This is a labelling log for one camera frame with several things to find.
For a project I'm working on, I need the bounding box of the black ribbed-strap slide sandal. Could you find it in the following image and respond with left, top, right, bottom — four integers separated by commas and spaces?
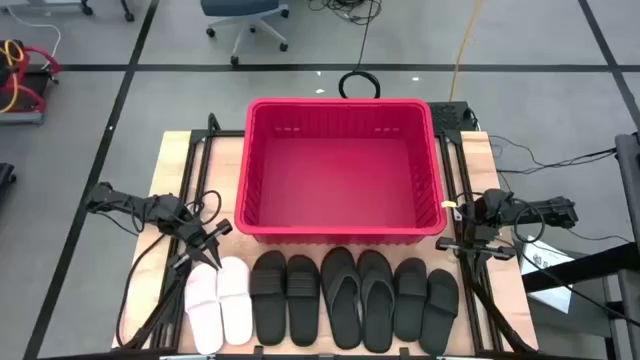
285, 253, 322, 348
248, 249, 289, 347

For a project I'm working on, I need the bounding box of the blue office chair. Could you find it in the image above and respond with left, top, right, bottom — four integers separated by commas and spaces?
199, 0, 291, 66

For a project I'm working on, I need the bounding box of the long black arm cable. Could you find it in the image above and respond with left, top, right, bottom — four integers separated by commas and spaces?
518, 248, 640, 322
115, 232, 169, 349

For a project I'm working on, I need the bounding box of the grey wheeled furniture base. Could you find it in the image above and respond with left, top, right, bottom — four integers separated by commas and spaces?
0, 0, 136, 24

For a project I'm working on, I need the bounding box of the red metal cart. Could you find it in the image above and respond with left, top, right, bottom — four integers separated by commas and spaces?
0, 38, 64, 126

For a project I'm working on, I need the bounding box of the white paper box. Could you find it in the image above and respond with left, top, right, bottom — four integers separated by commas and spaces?
518, 234, 577, 315

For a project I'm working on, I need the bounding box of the red plastic bin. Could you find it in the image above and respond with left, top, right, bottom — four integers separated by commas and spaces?
233, 97, 449, 246

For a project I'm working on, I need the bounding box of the white slide slipper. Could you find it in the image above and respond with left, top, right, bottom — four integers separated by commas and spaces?
216, 256, 255, 346
183, 262, 225, 356

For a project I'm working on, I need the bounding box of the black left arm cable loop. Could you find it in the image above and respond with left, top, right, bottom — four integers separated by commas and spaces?
182, 188, 224, 229

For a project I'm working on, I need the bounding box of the black right arm cable loop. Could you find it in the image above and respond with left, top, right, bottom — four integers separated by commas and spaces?
513, 202, 547, 244

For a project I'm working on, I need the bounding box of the black power box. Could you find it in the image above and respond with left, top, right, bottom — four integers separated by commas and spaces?
426, 101, 475, 135

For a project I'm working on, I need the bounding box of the black aluminium table frame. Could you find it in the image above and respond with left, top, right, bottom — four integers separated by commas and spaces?
118, 112, 537, 360

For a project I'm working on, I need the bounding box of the coiled black cable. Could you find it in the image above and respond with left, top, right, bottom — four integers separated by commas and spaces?
337, 69, 382, 100

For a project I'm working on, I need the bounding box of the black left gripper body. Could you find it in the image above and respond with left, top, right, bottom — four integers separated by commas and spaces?
169, 215, 235, 269

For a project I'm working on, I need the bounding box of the black flip-flop sandal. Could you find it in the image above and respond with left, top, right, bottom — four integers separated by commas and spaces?
356, 249, 396, 355
319, 246, 363, 351

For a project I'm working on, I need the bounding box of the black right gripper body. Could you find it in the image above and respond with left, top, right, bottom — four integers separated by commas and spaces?
433, 221, 517, 261

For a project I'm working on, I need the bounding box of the long black left arm cable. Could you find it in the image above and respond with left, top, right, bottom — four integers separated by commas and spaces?
115, 232, 169, 349

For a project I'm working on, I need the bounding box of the long black right arm cable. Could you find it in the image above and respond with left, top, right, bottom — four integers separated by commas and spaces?
518, 248, 640, 322

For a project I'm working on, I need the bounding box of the yellow floor cable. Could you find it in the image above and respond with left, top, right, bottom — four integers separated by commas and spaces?
448, 0, 486, 103

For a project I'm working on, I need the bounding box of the dark grey metal stand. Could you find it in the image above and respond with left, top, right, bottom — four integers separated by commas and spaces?
522, 132, 640, 360

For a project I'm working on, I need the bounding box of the black cable tangle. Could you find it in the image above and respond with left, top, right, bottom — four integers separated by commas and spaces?
307, 0, 384, 74

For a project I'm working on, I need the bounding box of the black floor cable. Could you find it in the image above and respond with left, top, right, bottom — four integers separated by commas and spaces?
487, 134, 619, 176

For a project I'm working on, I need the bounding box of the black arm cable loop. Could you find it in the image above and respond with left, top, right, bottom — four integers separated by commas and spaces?
182, 188, 224, 229
513, 202, 547, 244

